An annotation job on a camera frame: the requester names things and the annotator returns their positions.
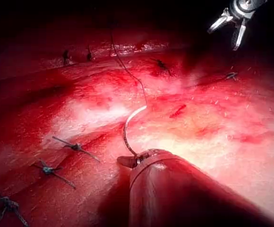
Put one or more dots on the tissue pad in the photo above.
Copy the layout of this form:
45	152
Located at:
198	132

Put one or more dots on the dark left arm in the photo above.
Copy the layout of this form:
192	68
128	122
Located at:
174	194

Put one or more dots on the blue thread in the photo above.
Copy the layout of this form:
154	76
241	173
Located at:
127	72

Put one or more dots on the curved steel needle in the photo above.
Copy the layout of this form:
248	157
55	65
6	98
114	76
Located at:
130	118

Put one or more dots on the right arm needle driver jaw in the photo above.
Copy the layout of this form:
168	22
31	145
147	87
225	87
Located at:
220	22
239	35

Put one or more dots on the blue stitching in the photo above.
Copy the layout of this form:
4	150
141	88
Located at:
65	55
161	63
47	170
231	75

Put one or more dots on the right arm needle driver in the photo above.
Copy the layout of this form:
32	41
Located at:
244	9

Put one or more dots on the left arm needle driver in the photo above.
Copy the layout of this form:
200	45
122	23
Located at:
151	154

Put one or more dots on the left arm needle driver jaw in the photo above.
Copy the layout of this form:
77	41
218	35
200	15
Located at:
127	161

